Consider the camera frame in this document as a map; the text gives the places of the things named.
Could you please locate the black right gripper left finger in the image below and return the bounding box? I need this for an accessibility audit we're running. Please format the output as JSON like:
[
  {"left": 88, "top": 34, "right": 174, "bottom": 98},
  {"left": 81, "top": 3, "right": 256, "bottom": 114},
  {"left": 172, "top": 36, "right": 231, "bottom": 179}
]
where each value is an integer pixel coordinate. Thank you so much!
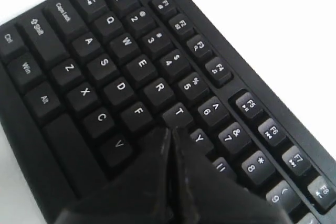
[{"left": 56, "top": 127, "right": 174, "bottom": 223}]

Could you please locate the black acer keyboard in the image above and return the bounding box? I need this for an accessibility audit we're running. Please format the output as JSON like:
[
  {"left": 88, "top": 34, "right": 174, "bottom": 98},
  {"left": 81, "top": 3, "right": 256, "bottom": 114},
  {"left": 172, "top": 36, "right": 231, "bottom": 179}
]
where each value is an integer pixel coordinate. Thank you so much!
[{"left": 1, "top": 0, "right": 335, "bottom": 223}]

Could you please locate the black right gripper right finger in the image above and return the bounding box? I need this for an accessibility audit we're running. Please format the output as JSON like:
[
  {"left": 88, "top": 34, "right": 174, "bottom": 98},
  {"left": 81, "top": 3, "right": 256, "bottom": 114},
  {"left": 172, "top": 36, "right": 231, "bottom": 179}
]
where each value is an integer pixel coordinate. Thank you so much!
[{"left": 171, "top": 127, "right": 291, "bottom": 223}]

